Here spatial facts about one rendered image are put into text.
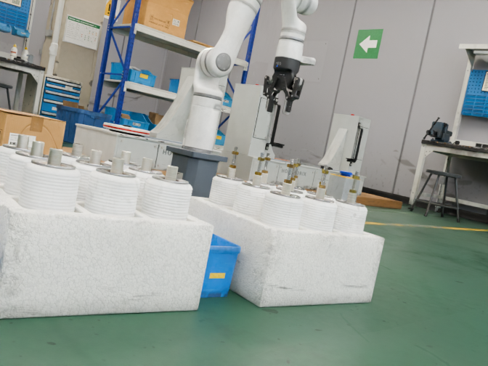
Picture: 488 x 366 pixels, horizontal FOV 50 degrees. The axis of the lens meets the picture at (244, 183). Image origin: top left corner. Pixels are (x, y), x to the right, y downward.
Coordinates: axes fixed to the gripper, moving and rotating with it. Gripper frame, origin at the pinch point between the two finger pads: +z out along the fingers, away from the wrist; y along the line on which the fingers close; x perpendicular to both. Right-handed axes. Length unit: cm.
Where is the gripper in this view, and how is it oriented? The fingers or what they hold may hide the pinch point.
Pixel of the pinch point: (277, 108)
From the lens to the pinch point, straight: 151.4
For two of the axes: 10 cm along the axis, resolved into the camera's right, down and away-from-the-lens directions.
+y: 6.6, 1.9, -7.3
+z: -1.9, 9.8, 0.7
